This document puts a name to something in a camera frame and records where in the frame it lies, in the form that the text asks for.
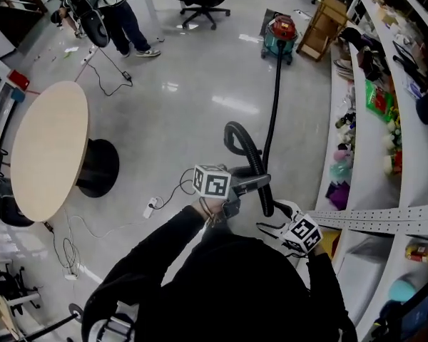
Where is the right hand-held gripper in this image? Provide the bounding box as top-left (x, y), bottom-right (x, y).
top-left (270, 199), bottom-right (324, 256)

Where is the teal ball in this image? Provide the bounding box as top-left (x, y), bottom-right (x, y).
top-left (388, 279), bottom-right (416, 303)

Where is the white power strip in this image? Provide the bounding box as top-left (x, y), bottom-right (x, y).
top-left (143, 196), bottom-right (164, 220)

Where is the red and teal vacuum cleaner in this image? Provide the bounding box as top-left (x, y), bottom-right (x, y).
top-left (260, 14), bottom-right (300, 66)

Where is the white cable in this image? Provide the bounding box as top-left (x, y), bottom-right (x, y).
top-left (62, 204), bottom-right (151, 240)

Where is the person's right forearm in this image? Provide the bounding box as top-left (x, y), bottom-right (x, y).
top-left (306, 242), bottom-right (358, 342)

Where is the glossy grey floor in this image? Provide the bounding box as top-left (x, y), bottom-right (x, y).
top-left (0, 0), bottom-right (347, 334)

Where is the red box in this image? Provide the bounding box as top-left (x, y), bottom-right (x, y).
top-left (7, 69), bottom-right (31, 92)

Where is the round wooden table black base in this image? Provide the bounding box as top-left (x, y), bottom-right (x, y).
top-left (9, 81), bottom-right (121, 223)

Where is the black backpack rig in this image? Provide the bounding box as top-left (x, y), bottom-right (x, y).
top-left (56, 0), bottom-right (118, 48)

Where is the purple cloth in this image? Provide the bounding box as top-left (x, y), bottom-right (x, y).
top-left (325, 181), bottom-right (351, 212)

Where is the person's black-clothed torso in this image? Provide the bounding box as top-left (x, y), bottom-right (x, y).
top-left (135, 222), bottom-right (343, 342)

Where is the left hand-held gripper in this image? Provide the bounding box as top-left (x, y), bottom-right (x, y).
top-left (191, 163), bottom-right (272, 221)

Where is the black vacuum cleaner hose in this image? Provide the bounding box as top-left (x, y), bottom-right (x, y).
top-left (223, 39), bottom-right (288, 218)

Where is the green packet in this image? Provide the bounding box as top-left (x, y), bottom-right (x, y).
top-left (364, 79), bottom-right (394, 123)

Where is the white shelving unit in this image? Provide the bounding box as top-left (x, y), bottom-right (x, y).
top-left (315, 0), bottom-right (428, 342)

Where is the black power adapter with cable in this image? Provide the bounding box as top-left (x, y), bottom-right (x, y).
top-left (86, 46), bottom-right (134, 98)

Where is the person's left forearm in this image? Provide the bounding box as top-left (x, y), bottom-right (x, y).
top-left (81, 197), bottom-right (224, 342)

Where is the black cable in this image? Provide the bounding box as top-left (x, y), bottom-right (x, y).
top-left (156, 168), bottom-right (198, 210)

